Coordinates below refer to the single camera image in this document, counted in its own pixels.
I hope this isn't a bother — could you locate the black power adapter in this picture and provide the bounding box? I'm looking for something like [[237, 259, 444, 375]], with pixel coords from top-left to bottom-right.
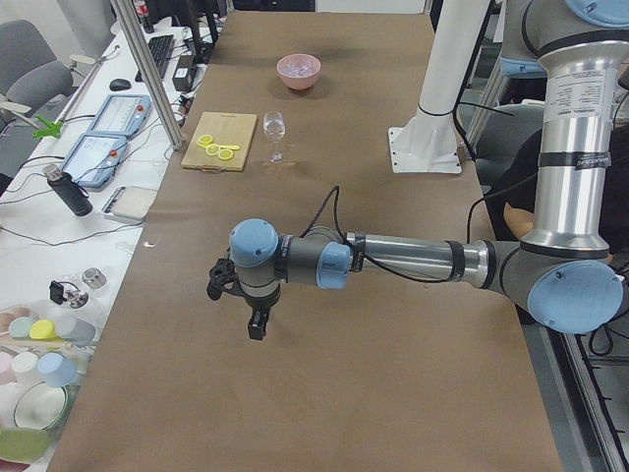
[[172, 55, 197, 92]]

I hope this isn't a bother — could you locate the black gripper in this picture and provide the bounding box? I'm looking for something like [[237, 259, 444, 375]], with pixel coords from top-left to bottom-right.
[[240, 283, 281, 339]]

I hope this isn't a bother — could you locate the light blue plastic cup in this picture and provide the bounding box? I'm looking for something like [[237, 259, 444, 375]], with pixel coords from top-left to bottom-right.
[[36, 352, 79, 387]]

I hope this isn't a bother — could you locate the cola bottle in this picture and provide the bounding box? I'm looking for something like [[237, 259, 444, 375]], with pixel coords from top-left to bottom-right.
[[133, 0, 154, 34]]

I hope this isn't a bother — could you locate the black insulated bottle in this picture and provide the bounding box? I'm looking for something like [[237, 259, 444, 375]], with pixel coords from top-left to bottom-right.
[[43, 164, 92, 216]]

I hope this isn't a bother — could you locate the pink plastic cup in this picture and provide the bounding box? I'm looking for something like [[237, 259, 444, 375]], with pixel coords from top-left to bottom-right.
[[0, 352, 16, 384]]

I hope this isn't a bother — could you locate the glass oil dispenser bottle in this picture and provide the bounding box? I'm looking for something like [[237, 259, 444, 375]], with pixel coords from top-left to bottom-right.
[[49, 280, 88, 309]]

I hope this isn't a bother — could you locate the black keyboard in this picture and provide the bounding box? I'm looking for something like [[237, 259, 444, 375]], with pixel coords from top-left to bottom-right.
[[147, 34, 175, 79]]

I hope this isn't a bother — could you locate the grey office chair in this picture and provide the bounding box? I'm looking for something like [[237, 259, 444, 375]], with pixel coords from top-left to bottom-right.
[[1, 20, 75, 129]]

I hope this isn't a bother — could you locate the white green rimmed bowl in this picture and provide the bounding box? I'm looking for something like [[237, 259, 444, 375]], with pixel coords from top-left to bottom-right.
[[13, 383, 70, 430]]

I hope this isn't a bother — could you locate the mint green plastic cup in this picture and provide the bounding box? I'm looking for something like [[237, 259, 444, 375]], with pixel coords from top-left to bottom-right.
[[9, 317, 34, 340]]

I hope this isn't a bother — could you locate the black computer mouse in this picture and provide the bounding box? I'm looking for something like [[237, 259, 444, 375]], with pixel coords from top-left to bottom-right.
[[109, 79, 132, 91]]

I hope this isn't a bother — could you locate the clear wine glass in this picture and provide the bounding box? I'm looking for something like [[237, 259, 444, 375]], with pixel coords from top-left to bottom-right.
[[262, 111, 286, 163]]

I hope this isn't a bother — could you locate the grey plastic cup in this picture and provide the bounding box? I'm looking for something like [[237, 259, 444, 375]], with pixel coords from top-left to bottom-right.
[[55, 316, 96, 347]]

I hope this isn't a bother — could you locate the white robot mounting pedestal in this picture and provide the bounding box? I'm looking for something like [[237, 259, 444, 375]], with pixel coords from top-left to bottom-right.
[[388, 0, 490, 174]]

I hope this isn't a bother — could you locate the yellow lemon slice near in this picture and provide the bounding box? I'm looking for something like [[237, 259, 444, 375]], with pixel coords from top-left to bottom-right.
[[217, 148, 234, 161]]

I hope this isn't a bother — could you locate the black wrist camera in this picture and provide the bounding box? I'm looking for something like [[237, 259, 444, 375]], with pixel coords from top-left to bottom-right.
[[206, 258, 244, 301]]

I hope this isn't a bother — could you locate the person in black shirt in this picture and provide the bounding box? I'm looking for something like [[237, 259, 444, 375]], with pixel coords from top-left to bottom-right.
[[502, 130, 542, 239]]

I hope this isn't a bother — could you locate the yellow lemon slice middle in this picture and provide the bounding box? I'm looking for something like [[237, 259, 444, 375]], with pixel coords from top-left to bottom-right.
[[205, 143, 222, 156]]

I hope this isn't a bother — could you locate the white plastic cup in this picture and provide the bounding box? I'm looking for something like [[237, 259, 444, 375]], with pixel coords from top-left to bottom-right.
[[11, 352, 42, 385]]

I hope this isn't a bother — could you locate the yellow plastic cup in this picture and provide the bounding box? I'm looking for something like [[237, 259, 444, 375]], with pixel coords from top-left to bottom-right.
[[29, 319, 59, 341]]

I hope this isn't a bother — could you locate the upper blue teach pendant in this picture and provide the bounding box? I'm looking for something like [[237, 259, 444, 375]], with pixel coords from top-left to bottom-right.
[[88, 93, 151, 138]]

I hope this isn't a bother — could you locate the blue teach pendant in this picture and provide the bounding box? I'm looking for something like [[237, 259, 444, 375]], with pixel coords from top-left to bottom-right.
[[88, 93, 151, 138], [61, 133, 128, 190]]

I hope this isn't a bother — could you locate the bamboo cutting board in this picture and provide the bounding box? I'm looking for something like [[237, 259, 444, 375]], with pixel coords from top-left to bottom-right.
[[181, 112, 257, 172]]

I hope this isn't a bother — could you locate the white digital scale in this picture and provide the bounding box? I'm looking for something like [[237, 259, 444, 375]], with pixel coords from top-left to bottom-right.
[[102, 186, 157, 223]]

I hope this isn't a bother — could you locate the pink bowl of ice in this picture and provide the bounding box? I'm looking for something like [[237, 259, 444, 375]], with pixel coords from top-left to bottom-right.
[[276, 53, 321, 90]]

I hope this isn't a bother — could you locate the yellow lemon slice far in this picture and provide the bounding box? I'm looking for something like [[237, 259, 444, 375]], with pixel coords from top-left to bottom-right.
[[197, 135, 213, 148]]

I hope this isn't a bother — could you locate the lower blue teach pendant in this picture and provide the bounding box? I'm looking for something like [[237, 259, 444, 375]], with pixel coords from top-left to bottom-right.
[[61, 133, 128, 190]]

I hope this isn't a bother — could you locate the yellow lemon slice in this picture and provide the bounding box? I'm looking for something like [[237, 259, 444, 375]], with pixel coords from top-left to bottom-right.
[[197, 135, 213, 148], [205, 143, 222, 156], [217, 148, 234, 161]]

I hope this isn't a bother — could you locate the green plastic clamp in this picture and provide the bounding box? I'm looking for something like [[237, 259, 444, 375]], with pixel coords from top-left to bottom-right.
[[32, 115, 64, 139]]

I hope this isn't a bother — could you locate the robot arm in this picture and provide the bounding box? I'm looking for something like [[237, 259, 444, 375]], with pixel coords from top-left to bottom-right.
[[207, 1, 628, 340]]

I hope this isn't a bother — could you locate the aluminium frame post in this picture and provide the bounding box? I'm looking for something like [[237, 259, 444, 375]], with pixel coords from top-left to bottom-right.
[[111, 0, 183, 150]]

